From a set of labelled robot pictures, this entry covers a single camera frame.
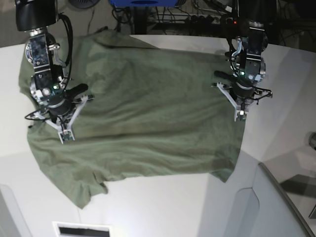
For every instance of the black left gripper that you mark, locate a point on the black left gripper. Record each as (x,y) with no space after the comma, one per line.
(241,93)

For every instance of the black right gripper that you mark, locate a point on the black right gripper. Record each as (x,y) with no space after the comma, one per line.
(62,104)

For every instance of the green t-shirt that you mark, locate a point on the green t-shirt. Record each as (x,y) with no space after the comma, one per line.
(154,112)

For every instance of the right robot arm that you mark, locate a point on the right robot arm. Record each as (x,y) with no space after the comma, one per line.
(49,83)

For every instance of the black power strip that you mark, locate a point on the black power strip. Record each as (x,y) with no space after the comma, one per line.
(196,21)

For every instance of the blue box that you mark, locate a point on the blue box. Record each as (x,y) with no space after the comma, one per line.
(143,3)

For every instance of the black table leg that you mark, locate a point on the black table leg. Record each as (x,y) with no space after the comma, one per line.
(140,18)

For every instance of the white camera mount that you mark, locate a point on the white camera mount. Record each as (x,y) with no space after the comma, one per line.
(63,123)
(242,105)

